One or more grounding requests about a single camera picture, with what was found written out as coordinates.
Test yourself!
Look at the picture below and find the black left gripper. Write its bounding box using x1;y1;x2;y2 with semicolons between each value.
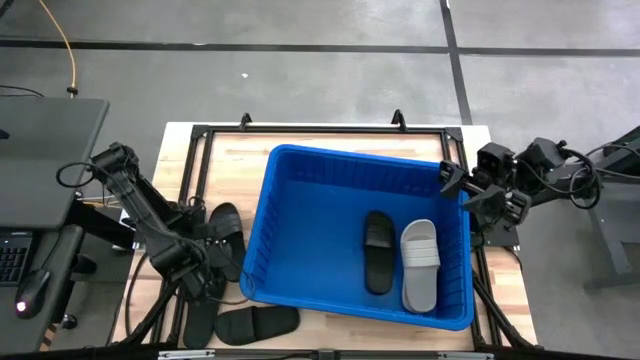
149;234;224;304

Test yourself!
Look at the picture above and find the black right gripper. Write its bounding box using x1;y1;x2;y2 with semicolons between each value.
438;160;533;226

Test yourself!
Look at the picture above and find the black slide sandal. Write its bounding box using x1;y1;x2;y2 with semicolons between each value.
214;304;302;347
181;279;222;350
363;210;398;296
206;201;248;284

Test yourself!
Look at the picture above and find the light grey slide sandal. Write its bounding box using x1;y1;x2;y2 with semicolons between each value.
400;218;442;315

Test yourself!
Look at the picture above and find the blue plastic bin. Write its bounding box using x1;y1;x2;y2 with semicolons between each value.
239;144;476;332

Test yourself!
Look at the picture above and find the white power box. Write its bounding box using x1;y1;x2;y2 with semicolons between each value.
119;207;139;251

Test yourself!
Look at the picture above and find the black desk support beam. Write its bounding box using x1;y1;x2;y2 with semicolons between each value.
64;198;136;250

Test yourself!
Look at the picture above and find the grey metal side table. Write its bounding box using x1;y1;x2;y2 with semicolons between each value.
579;124;640;294

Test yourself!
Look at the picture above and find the dark grey desk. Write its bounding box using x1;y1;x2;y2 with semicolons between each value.
0;223;85;354

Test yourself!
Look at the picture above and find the black computer mouse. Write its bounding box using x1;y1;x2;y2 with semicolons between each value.
14;268;52;320

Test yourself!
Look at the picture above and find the black keyboard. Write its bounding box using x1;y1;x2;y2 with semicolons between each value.
0;231;34;289

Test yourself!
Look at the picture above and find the grey desk with keyboard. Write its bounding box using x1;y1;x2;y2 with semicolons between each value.
0;96;111;231

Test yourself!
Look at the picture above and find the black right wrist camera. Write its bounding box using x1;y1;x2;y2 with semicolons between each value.
476;141;516;177

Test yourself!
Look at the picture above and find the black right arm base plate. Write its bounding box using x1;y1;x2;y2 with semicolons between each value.
474;219;521;249

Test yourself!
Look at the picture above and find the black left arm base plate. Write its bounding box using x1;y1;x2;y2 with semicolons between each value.
132;219;151;249

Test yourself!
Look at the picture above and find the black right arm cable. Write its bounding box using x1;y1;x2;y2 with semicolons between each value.
559;140;640;212

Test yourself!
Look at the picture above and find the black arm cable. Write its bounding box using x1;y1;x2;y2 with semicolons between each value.
55;160;104;190
559;140;640;212

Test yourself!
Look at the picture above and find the black extrusion rig frame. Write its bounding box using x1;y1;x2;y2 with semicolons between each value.
112;109;539;351

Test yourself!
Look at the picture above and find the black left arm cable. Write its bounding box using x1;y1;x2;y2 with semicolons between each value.
55;160;104;190

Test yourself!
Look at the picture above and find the yellow cable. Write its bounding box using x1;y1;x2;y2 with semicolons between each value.
37;0;79;97

